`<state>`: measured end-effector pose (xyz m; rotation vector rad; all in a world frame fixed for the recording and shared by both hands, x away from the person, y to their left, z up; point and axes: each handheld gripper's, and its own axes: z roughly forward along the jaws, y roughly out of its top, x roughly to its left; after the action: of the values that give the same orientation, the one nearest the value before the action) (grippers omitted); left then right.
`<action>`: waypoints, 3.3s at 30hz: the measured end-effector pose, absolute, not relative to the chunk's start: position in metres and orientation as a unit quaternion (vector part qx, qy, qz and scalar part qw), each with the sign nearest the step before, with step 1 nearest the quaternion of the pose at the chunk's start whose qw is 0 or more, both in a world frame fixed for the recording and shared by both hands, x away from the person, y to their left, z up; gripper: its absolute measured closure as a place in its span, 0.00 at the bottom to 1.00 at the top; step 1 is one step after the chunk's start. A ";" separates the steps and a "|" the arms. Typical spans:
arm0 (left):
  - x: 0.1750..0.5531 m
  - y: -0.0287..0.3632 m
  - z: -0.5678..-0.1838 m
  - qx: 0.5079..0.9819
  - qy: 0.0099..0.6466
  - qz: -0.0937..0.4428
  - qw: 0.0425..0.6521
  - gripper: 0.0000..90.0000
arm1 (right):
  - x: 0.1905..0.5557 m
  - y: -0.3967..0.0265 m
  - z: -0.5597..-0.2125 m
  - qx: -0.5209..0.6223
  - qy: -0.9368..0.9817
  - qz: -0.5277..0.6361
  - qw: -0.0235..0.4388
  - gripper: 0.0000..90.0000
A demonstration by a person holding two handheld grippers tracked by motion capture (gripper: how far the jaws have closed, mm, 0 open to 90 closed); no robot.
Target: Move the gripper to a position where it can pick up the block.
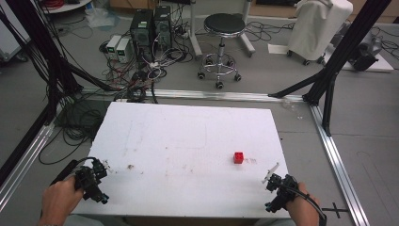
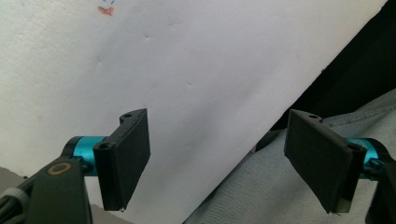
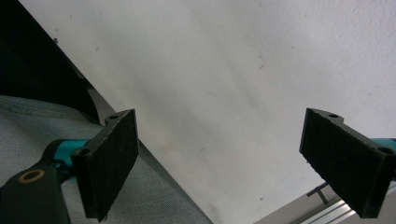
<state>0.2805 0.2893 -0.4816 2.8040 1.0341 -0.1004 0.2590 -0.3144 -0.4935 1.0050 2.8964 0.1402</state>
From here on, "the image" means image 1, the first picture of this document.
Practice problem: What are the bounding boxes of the tangle of cables by computers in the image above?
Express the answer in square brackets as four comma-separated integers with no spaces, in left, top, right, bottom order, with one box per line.
[99,40,193,105]

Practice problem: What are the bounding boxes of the small black computer tower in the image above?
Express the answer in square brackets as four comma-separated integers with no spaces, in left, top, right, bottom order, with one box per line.
[152,5,173,52]

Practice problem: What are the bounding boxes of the white table leg frame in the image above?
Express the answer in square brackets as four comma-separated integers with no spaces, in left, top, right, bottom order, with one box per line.
[187,0,257,60]

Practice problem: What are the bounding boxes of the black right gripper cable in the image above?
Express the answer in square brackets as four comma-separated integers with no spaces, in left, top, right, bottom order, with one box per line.
[286,185,327,226]

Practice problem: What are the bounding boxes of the grey cabinet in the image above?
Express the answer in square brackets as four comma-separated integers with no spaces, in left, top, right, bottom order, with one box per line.
[0,8,32,63]

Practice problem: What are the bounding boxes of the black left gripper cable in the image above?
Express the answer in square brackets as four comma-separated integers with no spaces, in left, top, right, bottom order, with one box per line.
[50,156,99,186]

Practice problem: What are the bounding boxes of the white round table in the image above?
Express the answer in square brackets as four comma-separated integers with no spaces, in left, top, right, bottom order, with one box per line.
[40,0,94,15]

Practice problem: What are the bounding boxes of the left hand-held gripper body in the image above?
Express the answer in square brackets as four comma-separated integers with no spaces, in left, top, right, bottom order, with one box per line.
[74,158,110,205]

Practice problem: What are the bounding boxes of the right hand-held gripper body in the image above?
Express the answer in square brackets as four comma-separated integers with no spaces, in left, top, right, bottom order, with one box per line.
[264,172,299,214]

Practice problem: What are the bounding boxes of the white power supply box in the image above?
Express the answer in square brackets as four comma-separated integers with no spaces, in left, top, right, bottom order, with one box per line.
[105,34,122,55]
[115,37,132,64]

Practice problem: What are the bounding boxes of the person's right hand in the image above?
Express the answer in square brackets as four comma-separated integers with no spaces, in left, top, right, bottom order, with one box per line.
[285,182,322,226]

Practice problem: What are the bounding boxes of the black cable bundle on floor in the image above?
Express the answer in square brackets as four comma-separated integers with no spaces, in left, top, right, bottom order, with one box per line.
[38,98,109,167]

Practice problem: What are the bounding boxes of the black frame post with struts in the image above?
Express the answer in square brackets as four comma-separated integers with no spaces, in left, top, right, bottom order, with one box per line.
[267,0,393,137]

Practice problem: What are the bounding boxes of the black round stool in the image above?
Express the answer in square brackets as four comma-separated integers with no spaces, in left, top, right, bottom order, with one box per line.
[197,12,247,90]

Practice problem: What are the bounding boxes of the large black computer tower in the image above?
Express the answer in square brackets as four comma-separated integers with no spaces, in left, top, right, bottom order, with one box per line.
[129,8,155,70]

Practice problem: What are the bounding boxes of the loose black floor cables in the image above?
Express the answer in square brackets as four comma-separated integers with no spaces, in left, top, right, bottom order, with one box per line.
[244,20,296,43]

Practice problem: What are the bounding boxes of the person's left hand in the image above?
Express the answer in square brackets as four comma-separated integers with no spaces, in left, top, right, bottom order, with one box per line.
[38,175,86,226]

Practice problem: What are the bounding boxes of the white cloth covered cart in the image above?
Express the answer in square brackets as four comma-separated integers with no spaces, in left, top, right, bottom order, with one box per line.
[286,0,355,66]

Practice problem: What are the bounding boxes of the clear plastic bag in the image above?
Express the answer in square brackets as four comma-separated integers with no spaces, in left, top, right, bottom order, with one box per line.
[85,7,121,30]

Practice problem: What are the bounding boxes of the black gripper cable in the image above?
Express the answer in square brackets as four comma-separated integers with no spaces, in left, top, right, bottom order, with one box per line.
[50,156,99,186]
[286,185,327,226]

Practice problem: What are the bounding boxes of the long aluminium floor rail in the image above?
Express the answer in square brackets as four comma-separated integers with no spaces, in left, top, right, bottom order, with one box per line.
[79,87,306,104]

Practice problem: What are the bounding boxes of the black machine on white board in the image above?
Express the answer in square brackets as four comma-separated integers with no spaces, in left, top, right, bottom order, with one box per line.
[348,29,384,73]

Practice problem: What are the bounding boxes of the black frame post with cables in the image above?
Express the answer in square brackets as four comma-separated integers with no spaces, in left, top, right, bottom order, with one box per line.
[0,0,121,126]

